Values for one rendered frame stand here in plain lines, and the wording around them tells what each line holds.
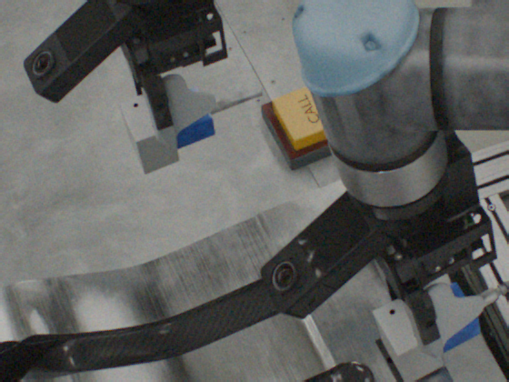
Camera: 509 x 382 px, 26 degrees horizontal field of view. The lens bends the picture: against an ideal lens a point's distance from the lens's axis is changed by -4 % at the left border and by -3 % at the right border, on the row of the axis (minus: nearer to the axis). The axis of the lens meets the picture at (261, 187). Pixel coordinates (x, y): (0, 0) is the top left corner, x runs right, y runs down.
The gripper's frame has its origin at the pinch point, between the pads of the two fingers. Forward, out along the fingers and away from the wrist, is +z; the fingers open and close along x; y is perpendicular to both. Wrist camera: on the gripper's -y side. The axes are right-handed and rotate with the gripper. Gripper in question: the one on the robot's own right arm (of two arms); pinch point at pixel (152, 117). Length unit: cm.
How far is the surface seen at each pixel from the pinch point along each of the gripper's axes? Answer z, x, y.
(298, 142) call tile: 11.9, -0.5, 13.8
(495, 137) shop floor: 95, 39, 69
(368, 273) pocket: 8.7, -18.9, 12.9
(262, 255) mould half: 6.3, -14.2, 4.5
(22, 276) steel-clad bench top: 14.9, -1.2, -17.7
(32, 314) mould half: 1.8, -13.7, -16.8
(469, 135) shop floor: 95, 42, 64
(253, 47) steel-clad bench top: 15.0, 15.9, 15.3
